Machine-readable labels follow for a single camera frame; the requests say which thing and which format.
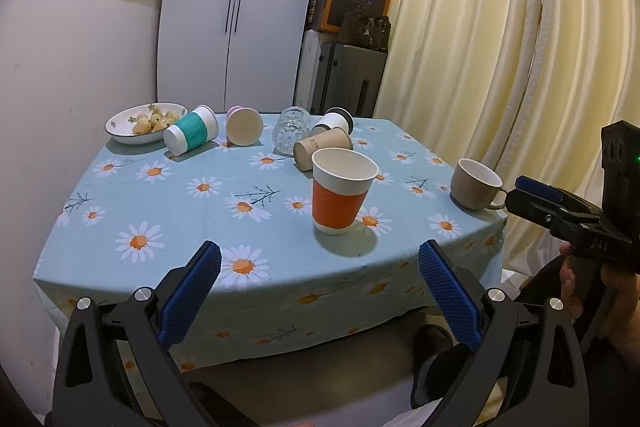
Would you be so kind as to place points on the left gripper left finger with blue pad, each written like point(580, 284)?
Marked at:
point(91, 387)

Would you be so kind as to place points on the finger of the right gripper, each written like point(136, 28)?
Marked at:
point(532, 190)
point(564, 215)

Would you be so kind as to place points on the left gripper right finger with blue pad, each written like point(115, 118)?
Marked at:
point(533, 347)

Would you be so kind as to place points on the orange sleeved paper cup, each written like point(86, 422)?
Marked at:
point(341, 180)

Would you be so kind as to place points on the brown paper cup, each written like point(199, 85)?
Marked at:
point(326, 138)

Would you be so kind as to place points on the white cup black lid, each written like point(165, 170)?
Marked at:
point(334, 118)

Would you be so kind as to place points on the teal sleeved white cup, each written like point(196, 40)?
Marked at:
point(191, 131)

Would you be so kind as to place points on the pink rimmed white cup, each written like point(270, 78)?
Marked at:
point(244, 126)

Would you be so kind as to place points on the person's right hand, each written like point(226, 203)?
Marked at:
point(614, 310)

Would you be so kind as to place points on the beige ceramic mug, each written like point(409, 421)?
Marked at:
point(475, 187)

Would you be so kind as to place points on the cream curtain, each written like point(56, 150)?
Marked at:
point(524, 86)

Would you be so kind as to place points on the blue daisy tablecloth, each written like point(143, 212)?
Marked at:
point(283, 286)

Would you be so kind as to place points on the grey cabinet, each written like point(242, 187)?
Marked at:
point(335, 74)

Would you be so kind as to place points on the dark patterned bag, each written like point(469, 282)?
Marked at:
point(364, 31)

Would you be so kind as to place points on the clear glass tumbler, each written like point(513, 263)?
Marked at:
point(293, 125)

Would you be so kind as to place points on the white bowl with snacks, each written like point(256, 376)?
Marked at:
point(143, 124)

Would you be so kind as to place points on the white refrigerator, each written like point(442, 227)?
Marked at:
point(226, 53)

